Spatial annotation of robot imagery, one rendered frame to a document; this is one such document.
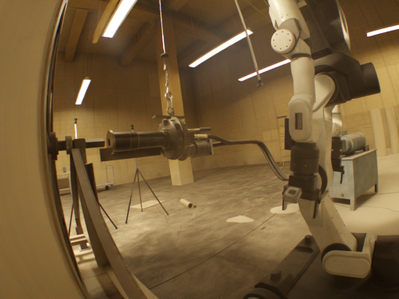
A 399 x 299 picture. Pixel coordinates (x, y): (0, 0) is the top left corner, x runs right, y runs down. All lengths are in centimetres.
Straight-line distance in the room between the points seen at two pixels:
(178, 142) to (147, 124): 929
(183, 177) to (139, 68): 750
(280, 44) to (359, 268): 80
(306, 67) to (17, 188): 66
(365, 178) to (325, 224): 157
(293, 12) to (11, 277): 88
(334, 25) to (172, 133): 105
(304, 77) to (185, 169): 552
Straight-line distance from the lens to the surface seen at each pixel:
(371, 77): 74
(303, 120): 53
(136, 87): 1093
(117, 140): 112
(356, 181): 213
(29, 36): 35
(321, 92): 72
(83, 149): 106
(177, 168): 581
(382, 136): 619
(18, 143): 29
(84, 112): 963
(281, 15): 66
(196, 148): 140
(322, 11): 81
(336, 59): 76
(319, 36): 76
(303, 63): 58
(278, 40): 60
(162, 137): 126
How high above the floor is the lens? 76
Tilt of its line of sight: 2 degrees up
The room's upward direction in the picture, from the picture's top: 8 degrees counter-clockwise
